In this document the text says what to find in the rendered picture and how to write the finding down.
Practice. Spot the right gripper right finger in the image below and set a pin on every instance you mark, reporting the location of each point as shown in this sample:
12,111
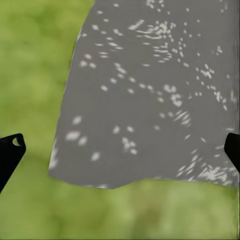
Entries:
232,149

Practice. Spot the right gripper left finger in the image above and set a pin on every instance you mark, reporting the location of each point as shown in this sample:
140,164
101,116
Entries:
12,149

